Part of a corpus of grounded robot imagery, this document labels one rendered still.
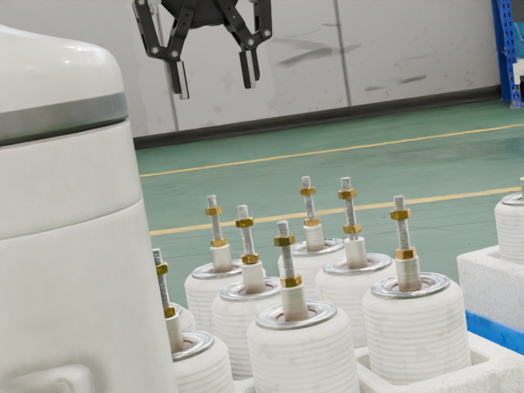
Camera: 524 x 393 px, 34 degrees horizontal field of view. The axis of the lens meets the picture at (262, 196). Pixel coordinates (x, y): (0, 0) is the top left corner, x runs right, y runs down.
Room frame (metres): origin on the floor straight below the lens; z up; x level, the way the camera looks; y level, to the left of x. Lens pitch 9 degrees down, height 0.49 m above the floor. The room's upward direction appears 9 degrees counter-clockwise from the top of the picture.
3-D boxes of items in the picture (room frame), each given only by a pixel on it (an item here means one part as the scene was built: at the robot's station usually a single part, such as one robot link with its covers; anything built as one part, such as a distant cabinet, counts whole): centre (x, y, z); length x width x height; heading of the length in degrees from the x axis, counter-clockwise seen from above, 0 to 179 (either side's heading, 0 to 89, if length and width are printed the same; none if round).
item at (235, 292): (0.88, 0.02, 0.25); 0.08 x 0.08 x 0.01
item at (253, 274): (0.88, 0.02, 0.26); 0.02 x 0.02 x 0.03
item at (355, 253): (0.92, -0.09, 0.26); 0.02 x 0.02 x 0.03
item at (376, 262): (0.92, -0.09, 0.25); 0.08 x 0.08 x 0.01
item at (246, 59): (0.89, -0.01, 0.48); 0.02 x 0.01 x 0.04; 15
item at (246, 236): (0.88, 0.02, 0.30); 0.01 x 0.01 x 0.08
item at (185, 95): (0.87, 0.06, 0.48); 0.02 x 0.01 x 0.04; 15
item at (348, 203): (0.92, -0.09, 0.31); 0.01 x 0.01 x 0.08
